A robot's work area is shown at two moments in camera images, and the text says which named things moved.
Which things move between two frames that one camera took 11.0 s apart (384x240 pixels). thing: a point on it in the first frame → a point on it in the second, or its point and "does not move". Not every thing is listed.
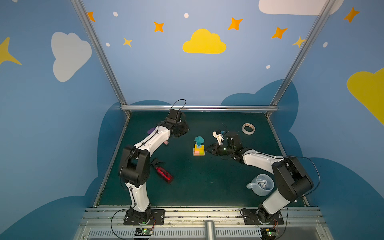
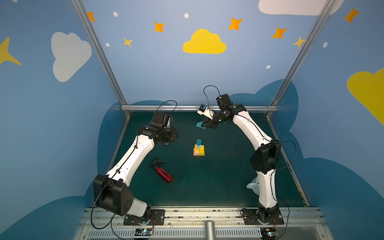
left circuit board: [143, 232] does not move
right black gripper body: [217, 149] → [211, 121]
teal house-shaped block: [199, 139] → [199, 124]
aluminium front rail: [188, 223] does not move
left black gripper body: [182, 129] → [169, 135]
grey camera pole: [210, 232] does not move
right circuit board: [269, 233] does not move
